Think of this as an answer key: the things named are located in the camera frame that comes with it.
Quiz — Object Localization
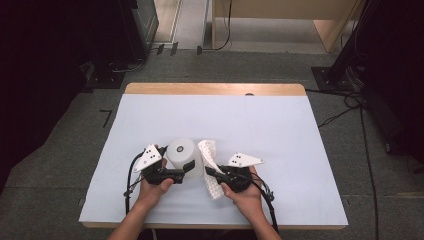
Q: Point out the black hanging cable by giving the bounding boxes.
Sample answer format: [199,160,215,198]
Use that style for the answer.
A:
[203,0,233,52]

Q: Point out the black floor cables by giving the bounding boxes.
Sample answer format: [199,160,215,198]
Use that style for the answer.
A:
[305,88,381,240]

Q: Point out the person's dark trousers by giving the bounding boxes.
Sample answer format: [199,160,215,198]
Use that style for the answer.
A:
[138,229,258,240]

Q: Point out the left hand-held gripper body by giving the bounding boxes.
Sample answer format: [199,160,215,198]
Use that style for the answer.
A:
[133,143,172,186]

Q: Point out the grey floor cable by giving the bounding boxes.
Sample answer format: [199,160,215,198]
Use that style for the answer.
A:
[111,58,148,74]

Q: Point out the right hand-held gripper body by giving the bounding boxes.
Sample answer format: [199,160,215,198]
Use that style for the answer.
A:
[216,152,266,194]

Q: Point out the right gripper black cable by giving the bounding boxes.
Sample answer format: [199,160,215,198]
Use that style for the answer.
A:
[229,171,279,233]

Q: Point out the white table sheet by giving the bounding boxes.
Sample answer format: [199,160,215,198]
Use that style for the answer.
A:
[78,93,349,227]

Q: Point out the light wooden desk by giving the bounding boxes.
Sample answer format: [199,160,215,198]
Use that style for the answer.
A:
[211,0,366,54]

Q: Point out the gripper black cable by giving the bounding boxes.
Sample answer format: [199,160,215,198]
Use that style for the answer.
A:
[123,151,148,216]
[229,171,279,233]

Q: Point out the black flat stand base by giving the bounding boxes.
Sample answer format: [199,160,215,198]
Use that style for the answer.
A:
[85,61,126,90]

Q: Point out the person's left hand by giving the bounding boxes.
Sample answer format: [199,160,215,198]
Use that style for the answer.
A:
[134,175,175,211]

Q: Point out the dark curtain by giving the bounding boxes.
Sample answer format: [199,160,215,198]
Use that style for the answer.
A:
[353,0,424,164]
[0,0,124,194]

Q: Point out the black cabinet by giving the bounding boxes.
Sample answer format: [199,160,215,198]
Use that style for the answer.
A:
[118,0,159,63]

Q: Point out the white knitted cloth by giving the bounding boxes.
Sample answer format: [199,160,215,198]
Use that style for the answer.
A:
[197,139,225,200]

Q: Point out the white cylindrical canister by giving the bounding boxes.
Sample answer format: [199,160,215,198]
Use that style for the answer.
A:
[165,137,204,179]

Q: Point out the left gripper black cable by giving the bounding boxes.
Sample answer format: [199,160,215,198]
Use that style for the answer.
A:
[123,151,148,216]

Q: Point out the person's right hand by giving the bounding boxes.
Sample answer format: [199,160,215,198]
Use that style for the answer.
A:
[220,166,264,219]

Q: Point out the black slanted stand with base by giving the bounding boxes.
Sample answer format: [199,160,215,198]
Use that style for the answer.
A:
[311,0,378,93]

